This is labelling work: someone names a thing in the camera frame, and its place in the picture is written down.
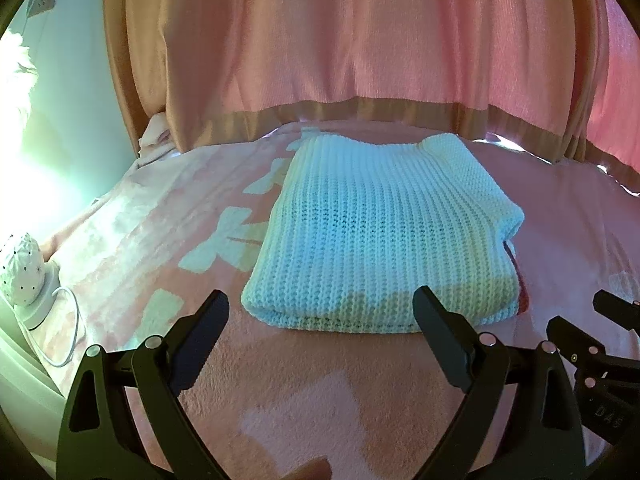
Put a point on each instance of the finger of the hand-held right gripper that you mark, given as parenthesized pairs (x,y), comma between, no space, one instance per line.
(617,312)
(600,390)

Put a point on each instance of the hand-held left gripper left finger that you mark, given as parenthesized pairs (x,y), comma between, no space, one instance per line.
(200,330)

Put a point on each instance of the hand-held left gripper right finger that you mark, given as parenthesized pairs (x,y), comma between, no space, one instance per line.
(442,330)

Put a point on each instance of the white knit sweater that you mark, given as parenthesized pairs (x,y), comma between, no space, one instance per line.
(375,220)

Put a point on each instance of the person's left hand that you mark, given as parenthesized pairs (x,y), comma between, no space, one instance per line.
(307,471)

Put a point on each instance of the pink patterned plush blanket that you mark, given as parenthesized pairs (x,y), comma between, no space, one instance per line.
(300,370)

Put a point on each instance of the white dotted table lamp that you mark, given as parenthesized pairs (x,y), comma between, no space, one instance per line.
(20,270)

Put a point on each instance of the light pink plush cloth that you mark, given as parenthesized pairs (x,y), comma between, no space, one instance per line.
(155,135)

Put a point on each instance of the pink curtain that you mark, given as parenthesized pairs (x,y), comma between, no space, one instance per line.
(350,35)

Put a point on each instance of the white fluffy object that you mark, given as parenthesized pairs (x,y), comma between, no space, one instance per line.
(15,65)

